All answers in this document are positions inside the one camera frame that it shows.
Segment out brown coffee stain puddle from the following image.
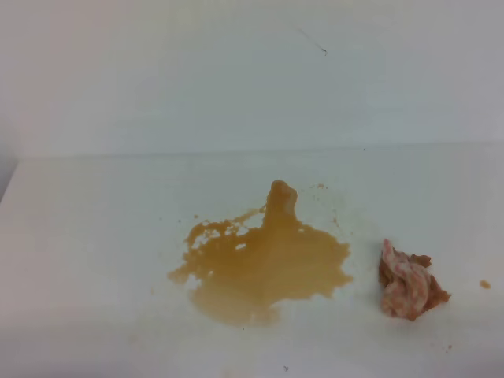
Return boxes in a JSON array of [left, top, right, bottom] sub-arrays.
[[168, 180, 353, 326]]

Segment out pink coffee-stained rag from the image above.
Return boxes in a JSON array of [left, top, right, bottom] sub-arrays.
[[378, 239, 451, 321]]

